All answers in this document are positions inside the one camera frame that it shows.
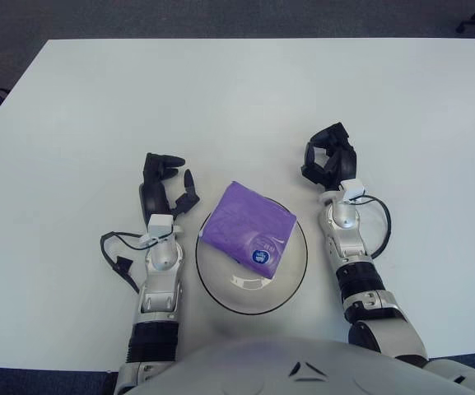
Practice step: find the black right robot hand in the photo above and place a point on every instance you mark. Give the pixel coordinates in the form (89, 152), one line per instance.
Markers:
(344, 160)

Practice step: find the purple tissue paper pack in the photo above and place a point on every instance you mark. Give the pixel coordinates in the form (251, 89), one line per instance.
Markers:
(245, 226)

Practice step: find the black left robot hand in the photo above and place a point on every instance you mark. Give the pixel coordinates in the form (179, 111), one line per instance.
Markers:
(152, 193)

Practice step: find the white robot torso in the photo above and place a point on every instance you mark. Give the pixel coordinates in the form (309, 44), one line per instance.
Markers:
(303, 370)

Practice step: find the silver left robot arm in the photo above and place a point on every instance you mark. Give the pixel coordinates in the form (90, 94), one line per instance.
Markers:
(159, 284)

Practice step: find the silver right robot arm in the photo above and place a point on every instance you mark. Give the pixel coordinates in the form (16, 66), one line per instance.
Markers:
(364, 284)

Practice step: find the white plate with black rim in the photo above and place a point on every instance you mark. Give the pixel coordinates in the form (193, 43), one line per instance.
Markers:
(290, 267)

